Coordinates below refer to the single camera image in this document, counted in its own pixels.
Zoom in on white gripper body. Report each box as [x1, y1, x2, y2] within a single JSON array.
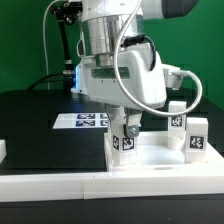
[[81, 43, 182, 110]]

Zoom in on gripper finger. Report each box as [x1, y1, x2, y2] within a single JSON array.
[[124, 108, 142, 138]]

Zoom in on white square tabletop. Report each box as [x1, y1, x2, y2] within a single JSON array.
[[104, 131, 223, 172]]

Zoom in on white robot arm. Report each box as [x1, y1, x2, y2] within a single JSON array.
[[69, 0, 201, 138]]

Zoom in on white sheet with tags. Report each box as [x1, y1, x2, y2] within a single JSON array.
[[53, 113, 108, 129]]

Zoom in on white front fence bar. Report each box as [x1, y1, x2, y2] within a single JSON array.
[[0, 168, 224, 202]]

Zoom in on white left fence block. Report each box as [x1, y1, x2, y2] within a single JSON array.
[[0, 140, 7, 164]]

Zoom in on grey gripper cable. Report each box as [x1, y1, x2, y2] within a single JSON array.
[[113, 0, 204, 118]]

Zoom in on black cables on table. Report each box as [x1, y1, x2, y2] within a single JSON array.
[[26, 73, 75, 92]]

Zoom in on white cable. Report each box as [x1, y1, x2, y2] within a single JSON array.
[[41, 0, 63, 90]]

